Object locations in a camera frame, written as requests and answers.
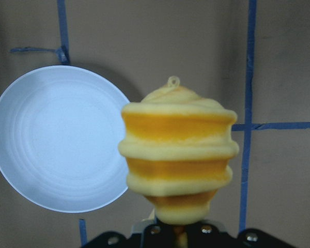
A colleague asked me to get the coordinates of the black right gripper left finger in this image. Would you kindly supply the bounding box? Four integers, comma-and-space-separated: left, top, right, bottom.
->
142, 219, 176, 248

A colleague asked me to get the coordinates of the blue plate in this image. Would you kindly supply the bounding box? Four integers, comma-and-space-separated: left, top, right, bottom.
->
0, 66, 129, 213

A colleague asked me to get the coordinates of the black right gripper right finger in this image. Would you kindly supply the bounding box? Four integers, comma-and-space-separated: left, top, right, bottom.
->
185, 221, 235, 248

